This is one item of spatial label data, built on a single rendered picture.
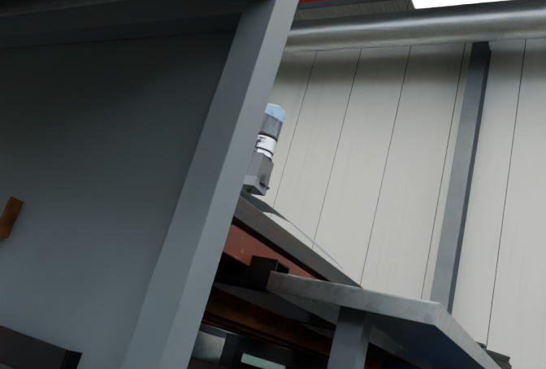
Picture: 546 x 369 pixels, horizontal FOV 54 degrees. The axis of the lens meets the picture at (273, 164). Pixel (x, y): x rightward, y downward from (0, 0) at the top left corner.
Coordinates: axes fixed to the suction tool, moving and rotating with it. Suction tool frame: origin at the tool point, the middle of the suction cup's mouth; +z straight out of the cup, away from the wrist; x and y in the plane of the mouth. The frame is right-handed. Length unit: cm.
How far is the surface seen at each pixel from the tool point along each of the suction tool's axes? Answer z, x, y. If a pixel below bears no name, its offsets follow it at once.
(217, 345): 39, 34, 74
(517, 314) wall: -106, -80, 708
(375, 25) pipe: -492, 175, 571
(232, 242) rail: 23, -31, -57
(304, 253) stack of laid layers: 17.1, -33.5, -32.4
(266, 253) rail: 21, -32, -46
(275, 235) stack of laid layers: 17, -32, -45
